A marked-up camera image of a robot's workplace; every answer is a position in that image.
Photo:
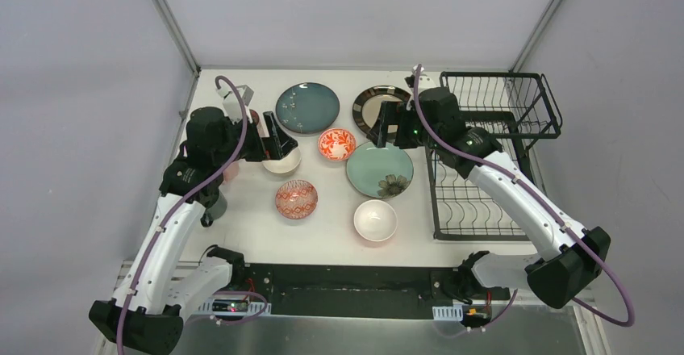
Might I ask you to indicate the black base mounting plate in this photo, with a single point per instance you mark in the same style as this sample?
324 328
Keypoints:
380 292

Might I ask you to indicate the dark green mug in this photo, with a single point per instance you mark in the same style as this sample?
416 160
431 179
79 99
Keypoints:
215 211

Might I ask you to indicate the pink cup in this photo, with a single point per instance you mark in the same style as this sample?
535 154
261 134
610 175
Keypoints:
231 172

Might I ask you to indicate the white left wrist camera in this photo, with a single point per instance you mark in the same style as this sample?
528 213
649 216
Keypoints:
230 102

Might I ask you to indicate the teal flower plate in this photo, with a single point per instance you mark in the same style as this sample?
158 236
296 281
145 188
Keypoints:
379 172

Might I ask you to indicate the orange bowl white inside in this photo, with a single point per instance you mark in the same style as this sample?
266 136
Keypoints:
375 220

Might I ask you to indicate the orange floral pattern bowl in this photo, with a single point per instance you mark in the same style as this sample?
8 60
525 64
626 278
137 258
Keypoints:
336 144

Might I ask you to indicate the dark red cup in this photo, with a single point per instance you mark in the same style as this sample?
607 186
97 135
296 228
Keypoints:
255 116

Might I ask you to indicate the dark blue plate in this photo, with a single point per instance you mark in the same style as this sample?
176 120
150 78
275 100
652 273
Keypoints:
307 108

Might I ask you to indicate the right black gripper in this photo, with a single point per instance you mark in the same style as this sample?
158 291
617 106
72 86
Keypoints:
393 113

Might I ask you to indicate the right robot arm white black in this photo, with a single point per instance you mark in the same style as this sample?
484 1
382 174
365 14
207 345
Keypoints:
563 264

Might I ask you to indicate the plain white bowl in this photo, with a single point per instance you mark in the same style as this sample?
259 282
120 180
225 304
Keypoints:
286 166

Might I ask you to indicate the black wire dish rack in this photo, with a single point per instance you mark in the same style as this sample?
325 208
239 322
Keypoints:
518 110

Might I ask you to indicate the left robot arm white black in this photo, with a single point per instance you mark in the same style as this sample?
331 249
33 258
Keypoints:
147 312

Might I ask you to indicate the black striped rim plate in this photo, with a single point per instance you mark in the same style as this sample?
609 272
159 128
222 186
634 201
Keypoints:
366 106

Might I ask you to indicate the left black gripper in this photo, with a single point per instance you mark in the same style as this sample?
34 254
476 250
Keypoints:
267 142

